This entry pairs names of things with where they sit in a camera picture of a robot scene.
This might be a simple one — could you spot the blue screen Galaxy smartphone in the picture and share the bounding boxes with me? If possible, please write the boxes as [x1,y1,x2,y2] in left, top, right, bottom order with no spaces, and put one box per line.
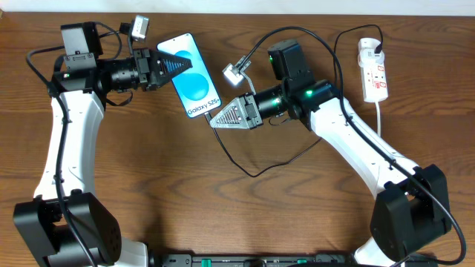
[157,33,222,118]

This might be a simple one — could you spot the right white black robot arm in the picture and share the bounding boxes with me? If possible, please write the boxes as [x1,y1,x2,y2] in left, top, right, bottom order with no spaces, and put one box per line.
[209,39,452,266]

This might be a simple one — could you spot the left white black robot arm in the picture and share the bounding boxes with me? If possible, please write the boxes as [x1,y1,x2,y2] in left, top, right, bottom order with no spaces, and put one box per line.
[13,22,192,266]

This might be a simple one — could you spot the white USB charger plug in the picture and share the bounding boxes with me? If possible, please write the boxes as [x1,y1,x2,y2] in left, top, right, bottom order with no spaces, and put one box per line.
[358,38,382,54]

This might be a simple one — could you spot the white power strip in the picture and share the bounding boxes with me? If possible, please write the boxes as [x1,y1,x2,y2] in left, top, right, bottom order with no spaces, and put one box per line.
[358,48,388,102]

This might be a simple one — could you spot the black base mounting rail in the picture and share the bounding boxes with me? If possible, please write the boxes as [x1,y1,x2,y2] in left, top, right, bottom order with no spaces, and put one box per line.
[148,254,376,267]

